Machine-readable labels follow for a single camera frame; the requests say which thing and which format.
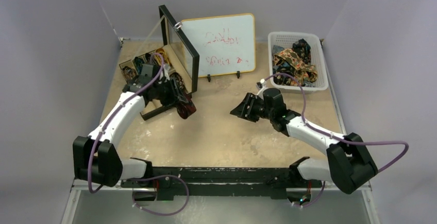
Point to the rolled yellow tie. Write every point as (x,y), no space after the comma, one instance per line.
(163,54)

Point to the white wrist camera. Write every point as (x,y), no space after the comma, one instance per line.
(261,86)
(166,71)

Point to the yellow framed whiteboard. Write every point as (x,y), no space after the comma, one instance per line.
(225,44)

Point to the dark red patterned tie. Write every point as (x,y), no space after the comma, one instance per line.
(185,107)

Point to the orange floral tie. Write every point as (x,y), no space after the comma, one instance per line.
(287,61)

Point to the rolled brown striped tie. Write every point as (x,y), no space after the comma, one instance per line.
(129,73)

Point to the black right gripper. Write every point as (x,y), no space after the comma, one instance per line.
(248,106)

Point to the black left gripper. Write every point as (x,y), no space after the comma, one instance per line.
(175,93)

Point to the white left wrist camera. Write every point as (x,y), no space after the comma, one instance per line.
(166,71)

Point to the black tie box lid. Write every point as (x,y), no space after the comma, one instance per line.
(181,52)

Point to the dark blue patterned tie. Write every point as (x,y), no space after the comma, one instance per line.
(303,50)

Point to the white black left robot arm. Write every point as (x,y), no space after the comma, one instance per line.
(95,156)

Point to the rolled blue tie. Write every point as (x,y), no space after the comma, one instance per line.
(138,63)

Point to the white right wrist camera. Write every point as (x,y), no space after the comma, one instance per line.
(261,86)

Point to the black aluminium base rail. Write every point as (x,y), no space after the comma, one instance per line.
(169,182)

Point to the white plastic basket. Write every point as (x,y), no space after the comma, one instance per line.
(280,40)

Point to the rolled grey tie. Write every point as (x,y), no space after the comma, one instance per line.
(149,58)

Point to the beige compartment tie box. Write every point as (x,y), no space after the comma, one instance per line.
(132,91)

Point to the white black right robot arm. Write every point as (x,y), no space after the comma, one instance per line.
(349,164)

